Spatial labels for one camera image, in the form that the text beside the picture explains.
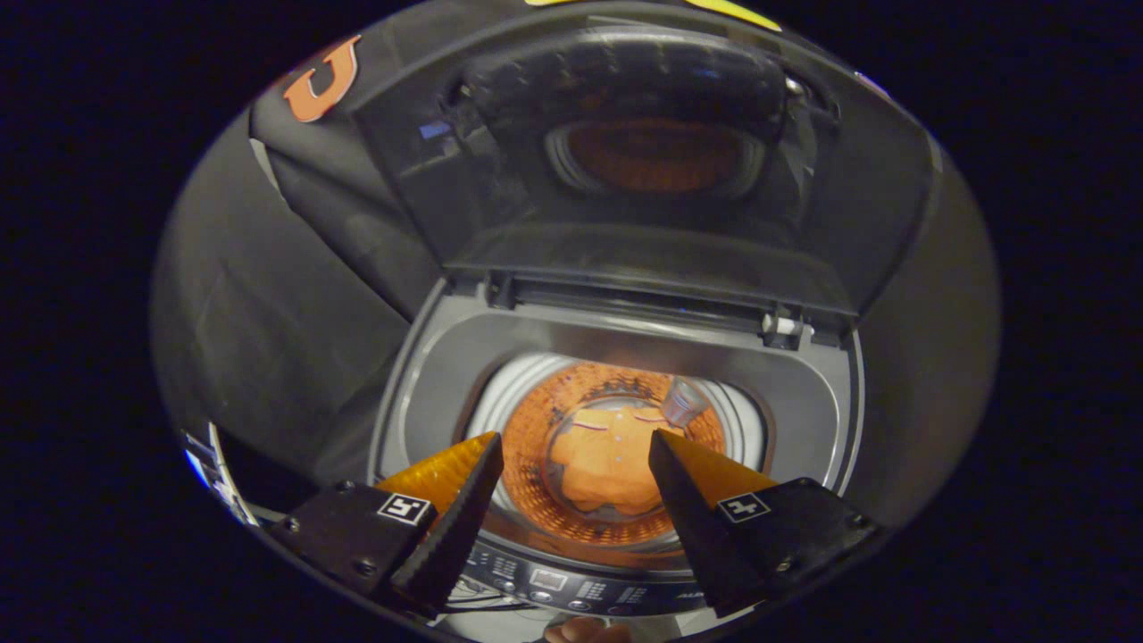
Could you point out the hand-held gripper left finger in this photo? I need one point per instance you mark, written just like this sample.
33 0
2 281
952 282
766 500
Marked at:
446 536

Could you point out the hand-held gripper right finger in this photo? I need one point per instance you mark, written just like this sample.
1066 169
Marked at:
696 527

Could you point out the orange polo shirt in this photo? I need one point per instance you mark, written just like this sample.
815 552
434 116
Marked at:
607 464

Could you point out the grey washing machine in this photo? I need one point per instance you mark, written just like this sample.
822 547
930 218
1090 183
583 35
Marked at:
446 357

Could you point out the dark washing machine lid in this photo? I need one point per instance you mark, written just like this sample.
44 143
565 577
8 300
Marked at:
625 250

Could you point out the black backdrop cloth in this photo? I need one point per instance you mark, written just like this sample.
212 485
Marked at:
268 313

